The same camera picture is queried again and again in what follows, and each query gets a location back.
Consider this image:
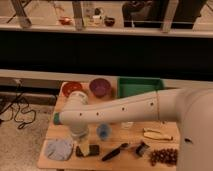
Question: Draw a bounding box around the dark bowl on shelf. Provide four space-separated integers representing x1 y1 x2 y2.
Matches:
104 18 115 27

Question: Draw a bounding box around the black cable on floor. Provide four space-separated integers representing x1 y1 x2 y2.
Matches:
0 83 37 131

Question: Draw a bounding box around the small black brush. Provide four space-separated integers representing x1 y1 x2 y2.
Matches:
135 142 149 157

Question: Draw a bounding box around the teal sponge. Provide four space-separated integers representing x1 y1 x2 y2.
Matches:
53 113 61 125

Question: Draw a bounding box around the bunch of dark grapes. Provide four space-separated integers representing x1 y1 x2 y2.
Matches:
149 148 178 166

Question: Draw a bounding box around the blue folded cloth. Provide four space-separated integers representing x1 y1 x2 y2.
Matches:
44 139 73 161

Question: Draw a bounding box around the blue plastic cup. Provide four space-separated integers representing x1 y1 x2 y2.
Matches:
96 124 111 140

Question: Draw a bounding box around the green plastic tray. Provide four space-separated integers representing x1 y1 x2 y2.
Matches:
117 77 164 98

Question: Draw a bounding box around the white paper cup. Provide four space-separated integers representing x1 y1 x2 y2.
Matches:
121 122 134 130

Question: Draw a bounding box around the purple bowl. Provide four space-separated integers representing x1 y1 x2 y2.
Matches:
89 78 111 98

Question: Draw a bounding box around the yellow banana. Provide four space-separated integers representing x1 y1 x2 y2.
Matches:
143 129 173 141

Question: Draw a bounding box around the red bowl on shelf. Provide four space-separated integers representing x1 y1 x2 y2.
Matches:
59 17 71 25

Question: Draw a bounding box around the orange bowl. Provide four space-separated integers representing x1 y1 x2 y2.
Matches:
62 81 83 97

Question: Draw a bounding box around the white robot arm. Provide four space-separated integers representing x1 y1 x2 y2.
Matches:
59 89 213 171

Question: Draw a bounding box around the white mug on shelf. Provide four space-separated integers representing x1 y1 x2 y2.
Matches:
93 15 102 25

